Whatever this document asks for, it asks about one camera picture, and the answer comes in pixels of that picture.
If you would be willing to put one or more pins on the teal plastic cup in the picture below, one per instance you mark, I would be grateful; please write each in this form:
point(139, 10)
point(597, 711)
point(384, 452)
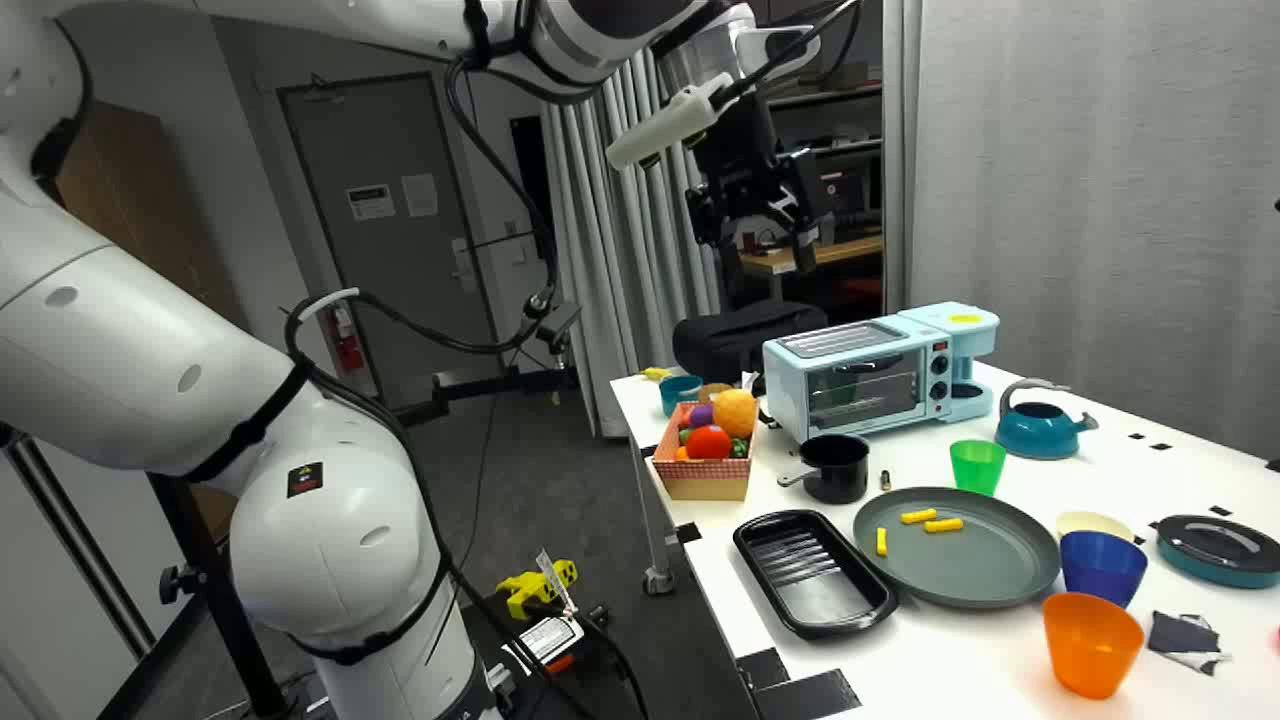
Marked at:
point(676, 392)

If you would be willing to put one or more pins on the teal pan with lid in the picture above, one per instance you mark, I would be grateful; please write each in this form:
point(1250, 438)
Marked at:
point(1223, 549)

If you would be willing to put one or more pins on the grey pleated curtain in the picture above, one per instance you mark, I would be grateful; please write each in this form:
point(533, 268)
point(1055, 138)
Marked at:
point(624, 283)

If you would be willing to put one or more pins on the red fire extinguisher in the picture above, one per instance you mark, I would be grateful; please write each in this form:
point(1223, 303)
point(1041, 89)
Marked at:
point(348, 347)

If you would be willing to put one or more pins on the black bag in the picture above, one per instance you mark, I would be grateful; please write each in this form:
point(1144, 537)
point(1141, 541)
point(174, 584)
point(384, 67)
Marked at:
point(741, 343)

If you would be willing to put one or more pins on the grey door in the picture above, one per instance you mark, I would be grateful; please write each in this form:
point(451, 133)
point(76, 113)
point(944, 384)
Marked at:
point(384, 252)

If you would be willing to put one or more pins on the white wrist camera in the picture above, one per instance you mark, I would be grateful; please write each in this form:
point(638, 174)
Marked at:
point(664, 122)

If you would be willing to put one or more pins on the wooden fruit crate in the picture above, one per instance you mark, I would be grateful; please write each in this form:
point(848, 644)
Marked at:
point(700, 476)

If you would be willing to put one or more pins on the light blue toy oven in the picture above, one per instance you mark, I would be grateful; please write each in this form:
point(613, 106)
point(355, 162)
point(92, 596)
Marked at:
point(866, 375)

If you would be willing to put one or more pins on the orange plastic cup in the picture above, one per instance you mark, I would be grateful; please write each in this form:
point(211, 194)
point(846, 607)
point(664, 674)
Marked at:
point(1089, 644)

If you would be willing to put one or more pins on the black toy pot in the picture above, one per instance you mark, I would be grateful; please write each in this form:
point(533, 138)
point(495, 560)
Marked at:
point(835, 464)

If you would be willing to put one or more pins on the cream plastic cup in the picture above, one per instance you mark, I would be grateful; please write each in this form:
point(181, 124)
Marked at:
point(1089, 526)

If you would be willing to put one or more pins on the orange toy fruit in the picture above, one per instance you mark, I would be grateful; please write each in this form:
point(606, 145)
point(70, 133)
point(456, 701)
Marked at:
point(732, 411)

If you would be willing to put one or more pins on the grey round plate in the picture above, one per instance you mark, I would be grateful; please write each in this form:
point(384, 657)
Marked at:
point(981, 560)

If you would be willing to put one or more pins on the yellow toy fry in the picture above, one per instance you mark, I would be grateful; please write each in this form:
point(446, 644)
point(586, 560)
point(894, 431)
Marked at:
point(880, 541)
point(916, 517)
point(944, 526)

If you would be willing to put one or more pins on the background storage shelf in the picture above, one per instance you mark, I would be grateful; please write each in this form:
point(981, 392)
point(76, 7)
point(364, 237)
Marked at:
point(835, 184)

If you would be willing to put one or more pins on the yellow floor clamp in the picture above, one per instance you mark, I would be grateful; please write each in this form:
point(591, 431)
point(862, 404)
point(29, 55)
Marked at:
point(537, 584)

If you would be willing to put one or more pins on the purple toy fruit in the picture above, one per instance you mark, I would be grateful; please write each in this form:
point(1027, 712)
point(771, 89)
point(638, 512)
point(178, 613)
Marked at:
point(699, 414)

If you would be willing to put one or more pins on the black tripod stand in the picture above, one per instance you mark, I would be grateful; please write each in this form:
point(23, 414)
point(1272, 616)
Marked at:
point(212, 600)

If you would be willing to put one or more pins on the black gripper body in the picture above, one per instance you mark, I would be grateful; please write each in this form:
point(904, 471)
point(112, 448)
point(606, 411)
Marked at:
point(752, 205)

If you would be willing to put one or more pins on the red toy tomato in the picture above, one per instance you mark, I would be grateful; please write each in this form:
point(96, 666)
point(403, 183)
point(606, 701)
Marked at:
point(708, 441)

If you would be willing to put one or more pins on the green plastic cup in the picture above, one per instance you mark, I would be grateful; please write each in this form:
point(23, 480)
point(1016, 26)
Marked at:
point(978, 464)

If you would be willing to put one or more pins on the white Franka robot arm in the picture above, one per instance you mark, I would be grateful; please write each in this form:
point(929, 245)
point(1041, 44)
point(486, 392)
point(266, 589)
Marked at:
point(133, 347)

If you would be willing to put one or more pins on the blue plastic cup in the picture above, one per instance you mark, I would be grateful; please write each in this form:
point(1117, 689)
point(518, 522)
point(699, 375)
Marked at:
point(1103, 564)

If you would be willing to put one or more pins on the white curtain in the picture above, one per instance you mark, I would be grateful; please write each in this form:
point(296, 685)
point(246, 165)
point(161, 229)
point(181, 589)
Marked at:
point(1105, 202)

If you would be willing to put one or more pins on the black plastic tray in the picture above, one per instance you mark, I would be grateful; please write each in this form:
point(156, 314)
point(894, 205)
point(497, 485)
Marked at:
point(813, 573)

